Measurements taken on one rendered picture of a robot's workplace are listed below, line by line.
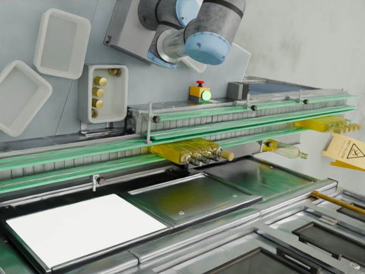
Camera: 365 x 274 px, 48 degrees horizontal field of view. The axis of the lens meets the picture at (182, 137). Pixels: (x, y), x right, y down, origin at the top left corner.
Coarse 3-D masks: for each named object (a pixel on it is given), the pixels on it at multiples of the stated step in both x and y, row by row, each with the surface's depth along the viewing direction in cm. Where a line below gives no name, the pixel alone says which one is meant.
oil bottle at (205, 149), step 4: (184, 140) 179; (188, 140) 179; (192, 140) 180; (192, 144) 174; (196, 144) 174; (200, 144) 175; (200, 148) 170; (204, 148) 170; (208, 148) 171; (204, 152) 169; (208, 152) 170
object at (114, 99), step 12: (96, 72) 162; (108, 72) 166; (108, 84) 167; (120, 84) 167; (96, 96) 165; (108, 96) 169; (120, 96) 168; (96, 108) 166; (108, 108) 170; (120, 108) 169; (96, 120) 160; (108, 120) 163; (120, 120) 167
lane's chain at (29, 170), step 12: (240, 132) 215; (252, 132) 222; (264, 132) 230; (96, 156) 159; (108, 156) 163; (120, 156) 167; (132, 156) 171; (24, 168) 140; (36, 168) 143; (48, 168) 147; (60, 168) 150; (0, 180) 136
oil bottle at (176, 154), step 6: (162, 144) 170; (168, 144) 170; (174, 144) 171; (150, 150) 176; (156, 150) 173; (162, 150) 170; (168, 150) 167; (174, 150) 164; (180, 150) 164; (186, 150) 164; (162, 156) 171; (168, 156) 168; (174, 156) 165; (180, 156) 162; (186, 156) 162; (174, 162) 165; (180, 162) 163; (186, 162) 163
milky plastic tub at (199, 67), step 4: (184, 60) 185; (188, 60) 196; (192, 60) 197; (188, 64) 188; (192, 64) 188; (196, 64) 197; (200, 64) 196; (204, 64) 194; (196, 68) 191; (200, 68) 195; (204, 68) 194; (200, 72) 193
